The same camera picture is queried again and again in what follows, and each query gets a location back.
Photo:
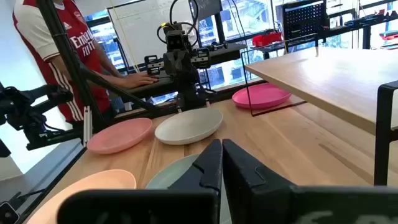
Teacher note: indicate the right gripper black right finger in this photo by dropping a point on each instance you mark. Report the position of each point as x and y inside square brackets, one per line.
[264, 202]

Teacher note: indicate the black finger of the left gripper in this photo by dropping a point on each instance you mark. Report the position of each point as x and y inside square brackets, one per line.
[201, 58]
[154, 66]

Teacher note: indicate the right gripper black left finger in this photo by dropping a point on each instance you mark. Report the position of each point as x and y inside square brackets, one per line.
[186, 202]

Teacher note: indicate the pale green plate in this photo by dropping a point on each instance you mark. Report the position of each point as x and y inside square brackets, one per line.
[168, 177]

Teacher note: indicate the white plate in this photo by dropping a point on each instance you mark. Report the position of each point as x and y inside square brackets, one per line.
[188, 124]

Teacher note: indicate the magenta plate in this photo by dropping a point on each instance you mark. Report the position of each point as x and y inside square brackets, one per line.
[264, 96]

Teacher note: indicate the peach plate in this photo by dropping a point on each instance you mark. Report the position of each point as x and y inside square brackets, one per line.
[93, 183]

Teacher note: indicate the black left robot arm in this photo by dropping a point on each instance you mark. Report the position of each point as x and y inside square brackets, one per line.
[186, 93]

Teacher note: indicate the person's forearm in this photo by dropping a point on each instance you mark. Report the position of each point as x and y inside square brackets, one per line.
[109, 81]

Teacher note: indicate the person's hand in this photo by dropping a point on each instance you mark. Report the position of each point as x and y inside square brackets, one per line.
[140, 80]

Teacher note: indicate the whiteboard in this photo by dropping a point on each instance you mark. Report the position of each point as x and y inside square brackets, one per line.
[140, 31]

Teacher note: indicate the red box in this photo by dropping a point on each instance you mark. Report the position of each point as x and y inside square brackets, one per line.
[265, 40]

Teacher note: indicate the light pink plate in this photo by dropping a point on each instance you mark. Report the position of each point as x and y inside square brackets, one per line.
[119, 135]

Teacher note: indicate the black pegboard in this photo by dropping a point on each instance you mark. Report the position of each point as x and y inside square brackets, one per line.
[303, 18]

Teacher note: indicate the person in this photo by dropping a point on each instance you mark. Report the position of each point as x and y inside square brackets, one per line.
[34, 25]

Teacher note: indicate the black storage rack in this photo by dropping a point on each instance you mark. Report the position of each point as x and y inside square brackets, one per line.
[367, 35]

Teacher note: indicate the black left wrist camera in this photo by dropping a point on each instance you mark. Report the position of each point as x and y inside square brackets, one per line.
[176, 40]

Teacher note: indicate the white bracket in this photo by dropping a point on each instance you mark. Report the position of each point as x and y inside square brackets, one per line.
[87, 127]

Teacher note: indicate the black metal rig frame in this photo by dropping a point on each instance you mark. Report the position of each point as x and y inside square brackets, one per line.
[62, 40]

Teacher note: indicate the wooden shelf with black frame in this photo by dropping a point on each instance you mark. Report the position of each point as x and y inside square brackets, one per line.
[326, 77]

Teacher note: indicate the black camera stand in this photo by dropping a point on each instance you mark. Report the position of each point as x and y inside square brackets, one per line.
[18, 115]

